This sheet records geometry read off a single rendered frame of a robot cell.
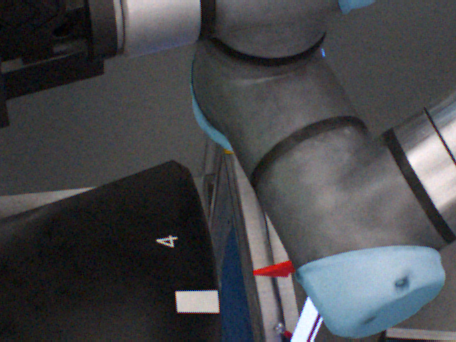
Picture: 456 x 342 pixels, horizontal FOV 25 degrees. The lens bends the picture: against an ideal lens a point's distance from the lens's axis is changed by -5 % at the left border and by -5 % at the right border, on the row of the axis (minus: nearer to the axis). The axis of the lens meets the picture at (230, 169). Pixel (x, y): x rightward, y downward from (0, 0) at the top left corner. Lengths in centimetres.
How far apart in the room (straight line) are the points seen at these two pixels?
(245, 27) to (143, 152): 148
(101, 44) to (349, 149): 15
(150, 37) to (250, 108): 10
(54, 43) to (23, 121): 134
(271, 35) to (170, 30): 7
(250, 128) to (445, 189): 12
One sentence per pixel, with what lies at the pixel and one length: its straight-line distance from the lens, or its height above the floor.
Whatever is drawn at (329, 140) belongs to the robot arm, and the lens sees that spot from 60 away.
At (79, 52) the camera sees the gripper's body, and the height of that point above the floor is 146.
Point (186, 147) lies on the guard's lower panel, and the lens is 204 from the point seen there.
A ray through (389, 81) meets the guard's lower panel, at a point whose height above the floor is 34.
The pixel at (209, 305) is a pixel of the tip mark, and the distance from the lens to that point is 82.
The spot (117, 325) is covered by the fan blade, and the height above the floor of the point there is 118.
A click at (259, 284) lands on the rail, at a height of 86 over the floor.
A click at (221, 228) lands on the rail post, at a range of 146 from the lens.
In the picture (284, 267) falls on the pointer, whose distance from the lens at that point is 82.
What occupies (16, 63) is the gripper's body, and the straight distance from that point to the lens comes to 57.
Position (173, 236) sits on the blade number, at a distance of 83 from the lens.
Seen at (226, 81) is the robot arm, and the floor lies 141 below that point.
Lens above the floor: 192
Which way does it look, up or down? 60 degrees down
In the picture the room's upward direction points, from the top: 9 degrees clockwise
